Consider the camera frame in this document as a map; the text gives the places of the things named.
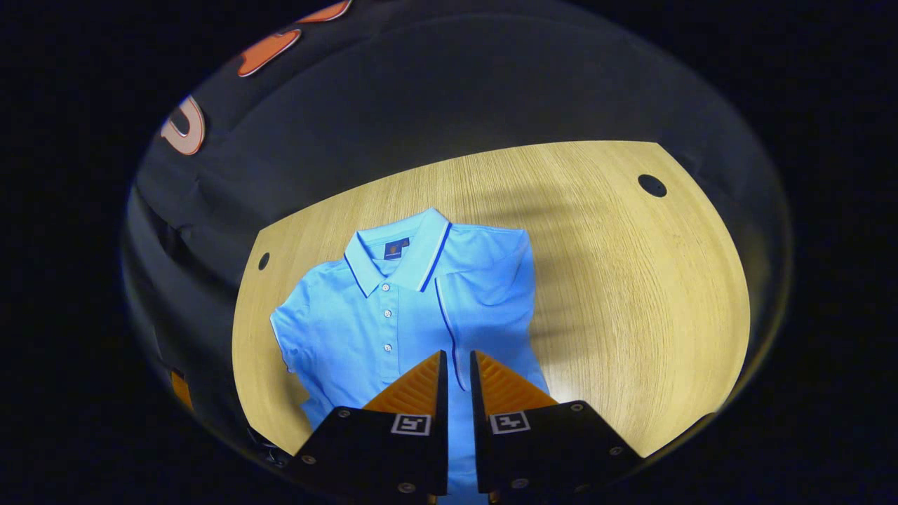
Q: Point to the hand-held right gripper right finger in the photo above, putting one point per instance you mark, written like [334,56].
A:
[540,449]

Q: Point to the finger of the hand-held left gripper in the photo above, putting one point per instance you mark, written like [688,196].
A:
[182,389]

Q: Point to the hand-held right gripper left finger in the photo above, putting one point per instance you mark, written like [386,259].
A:
[393,456]

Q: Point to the light blue polo T-shirt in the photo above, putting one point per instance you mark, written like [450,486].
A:
[351,330]

